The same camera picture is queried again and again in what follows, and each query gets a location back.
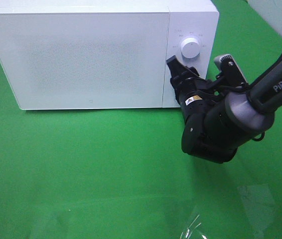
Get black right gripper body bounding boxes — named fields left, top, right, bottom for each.
left=170, top=72, right=225, bottom=117

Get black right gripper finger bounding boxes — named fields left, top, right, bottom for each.
left=166, top=55, right=188, bottom=78
left=187, top=67, right=200, bottom=77

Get white microwave door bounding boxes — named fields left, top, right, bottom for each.
left=0, top=13, right=168, bottom=110

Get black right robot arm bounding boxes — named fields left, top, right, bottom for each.
left=166, top=54, right=282, bottom=164

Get white upper microwave knob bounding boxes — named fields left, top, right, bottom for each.
left=181, top=37, right=201, bottom=59

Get white microwave oven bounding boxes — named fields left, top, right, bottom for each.
left=0, top=0, right=219, bottom=110

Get clear plastic film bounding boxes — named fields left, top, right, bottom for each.
left=174, top=184, right=277, bottom=239

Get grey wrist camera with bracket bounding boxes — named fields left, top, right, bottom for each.
left=214, top=54, right=247, bottom=87

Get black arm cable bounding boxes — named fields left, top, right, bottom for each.
left=215, top=29, right=282, bottom=142

